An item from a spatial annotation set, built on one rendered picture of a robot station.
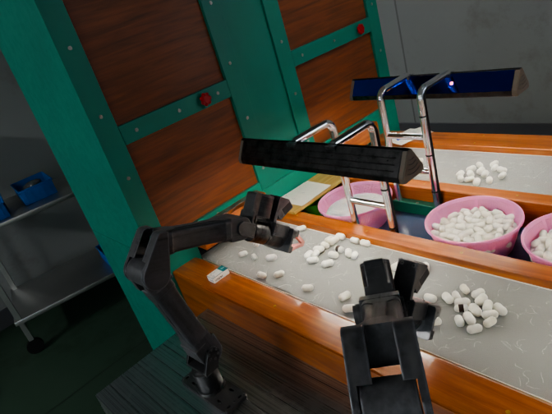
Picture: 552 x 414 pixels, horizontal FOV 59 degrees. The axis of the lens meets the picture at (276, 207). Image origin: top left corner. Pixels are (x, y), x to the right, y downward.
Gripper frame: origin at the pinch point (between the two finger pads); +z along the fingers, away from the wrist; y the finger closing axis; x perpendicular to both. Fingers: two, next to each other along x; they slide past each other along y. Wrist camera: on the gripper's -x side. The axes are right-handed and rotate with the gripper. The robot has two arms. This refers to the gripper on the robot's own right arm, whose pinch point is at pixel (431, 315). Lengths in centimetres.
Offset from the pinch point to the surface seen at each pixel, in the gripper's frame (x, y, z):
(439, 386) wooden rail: 11.3, -7.4, -5.3
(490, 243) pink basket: -18.3, 5.5, 34.0
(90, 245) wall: 45, 297, 59
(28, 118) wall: -33, 300, 0
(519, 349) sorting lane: 1.9, -14.6, 10.1
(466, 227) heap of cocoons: -21.4, 16.2, 41.5
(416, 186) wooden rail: -32, 42, 52
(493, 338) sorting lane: 1.6, -9.0, 10.8
